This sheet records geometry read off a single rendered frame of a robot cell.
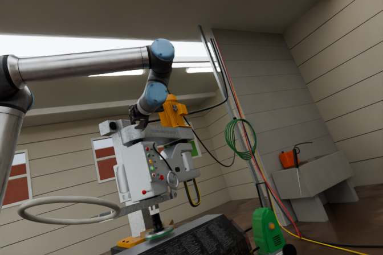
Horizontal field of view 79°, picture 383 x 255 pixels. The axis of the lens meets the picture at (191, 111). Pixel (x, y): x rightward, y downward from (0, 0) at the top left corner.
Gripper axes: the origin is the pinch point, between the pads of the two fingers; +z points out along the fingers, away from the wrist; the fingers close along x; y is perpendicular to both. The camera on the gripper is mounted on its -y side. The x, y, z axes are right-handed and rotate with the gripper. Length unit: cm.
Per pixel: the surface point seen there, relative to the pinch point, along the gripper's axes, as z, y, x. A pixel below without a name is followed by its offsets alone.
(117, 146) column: 154, -18, -9
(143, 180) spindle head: 57, -11, 33
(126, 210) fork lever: 42, 9, 48
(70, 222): 50, 40, 44
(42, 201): 10, 49, 28
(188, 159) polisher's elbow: 96, -71, 27
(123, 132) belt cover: 64, -6, -6
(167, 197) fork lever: 68, -29, 52
